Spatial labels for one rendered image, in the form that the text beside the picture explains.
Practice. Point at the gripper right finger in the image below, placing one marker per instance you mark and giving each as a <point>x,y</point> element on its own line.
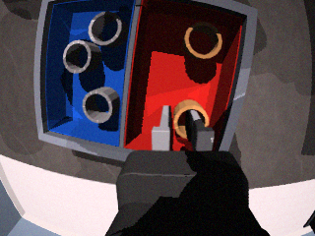
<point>201,137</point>

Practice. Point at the grey metal ring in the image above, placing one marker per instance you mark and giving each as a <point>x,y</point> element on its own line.
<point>71,56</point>
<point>100,21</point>
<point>91,110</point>

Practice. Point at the bronze bushing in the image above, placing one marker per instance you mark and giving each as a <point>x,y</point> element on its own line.
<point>183,106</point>
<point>211,31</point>

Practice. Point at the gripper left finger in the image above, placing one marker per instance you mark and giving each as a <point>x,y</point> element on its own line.
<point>161,134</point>

